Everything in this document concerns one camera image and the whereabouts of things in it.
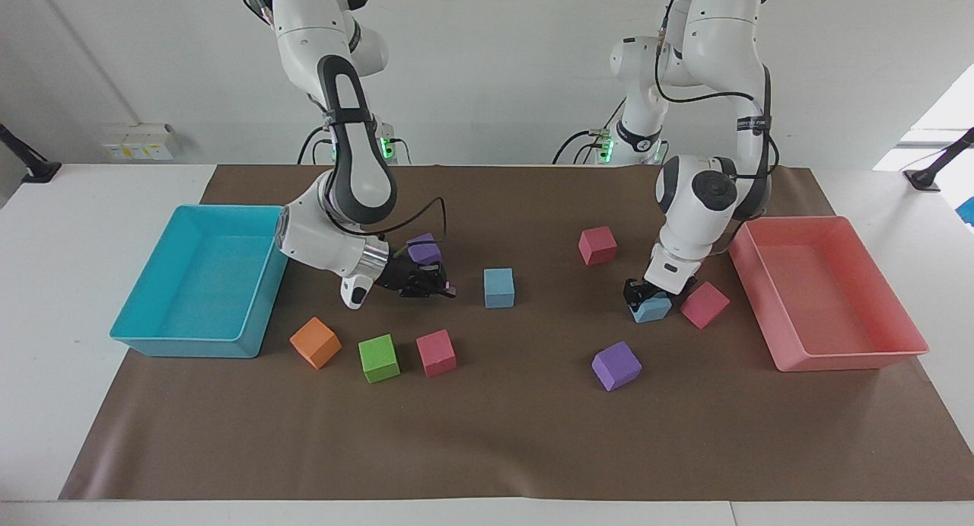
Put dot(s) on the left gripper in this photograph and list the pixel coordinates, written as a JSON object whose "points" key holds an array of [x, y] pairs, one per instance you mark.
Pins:
{"points": [[651, 288]]}

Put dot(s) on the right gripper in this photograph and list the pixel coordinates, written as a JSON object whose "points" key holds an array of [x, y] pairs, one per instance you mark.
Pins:
{"points": [[394, 273]]}

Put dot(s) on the blue foam block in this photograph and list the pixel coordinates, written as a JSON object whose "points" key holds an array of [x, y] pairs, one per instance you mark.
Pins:
{"points": [[498, 288], [653, 309]]}

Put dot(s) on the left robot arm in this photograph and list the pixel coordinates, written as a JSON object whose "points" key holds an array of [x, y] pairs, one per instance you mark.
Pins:
{"points": [[696, 199]]}

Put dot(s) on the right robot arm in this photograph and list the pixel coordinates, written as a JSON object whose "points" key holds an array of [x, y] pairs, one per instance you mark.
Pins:
{"points": [[358, 168]]}

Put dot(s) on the purple foam block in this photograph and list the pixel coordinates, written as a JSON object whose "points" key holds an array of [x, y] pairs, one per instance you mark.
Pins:
{"points": [[424, 249], [616, 366]]}

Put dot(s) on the pink foam block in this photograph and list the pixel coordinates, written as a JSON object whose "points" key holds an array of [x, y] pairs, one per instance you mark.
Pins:
{"points": [[597, 246], [436, 353], [705, 305]]}

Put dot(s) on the green foam block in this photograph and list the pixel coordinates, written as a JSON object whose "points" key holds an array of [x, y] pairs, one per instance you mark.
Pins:
{"points": [[379, 358]]}

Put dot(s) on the orange foam block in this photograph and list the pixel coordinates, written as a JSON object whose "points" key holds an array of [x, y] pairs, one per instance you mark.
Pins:
{"points": [[315, 343]]}

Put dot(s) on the pink plastic bin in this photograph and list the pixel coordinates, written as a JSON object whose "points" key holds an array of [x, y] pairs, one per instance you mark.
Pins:
{"points": [[825, 294]]}

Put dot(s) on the blue plastic bin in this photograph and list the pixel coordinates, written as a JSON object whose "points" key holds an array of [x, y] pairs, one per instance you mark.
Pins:
{"points": [[202, 282]]}

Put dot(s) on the black stand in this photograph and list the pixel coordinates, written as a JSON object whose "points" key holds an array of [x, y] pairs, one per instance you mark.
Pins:
{"points": [[27, 163], [937, 164]]}

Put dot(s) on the white wall socket box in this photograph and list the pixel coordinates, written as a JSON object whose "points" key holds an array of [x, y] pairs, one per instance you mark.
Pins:
{"points": [[141, 141]]}

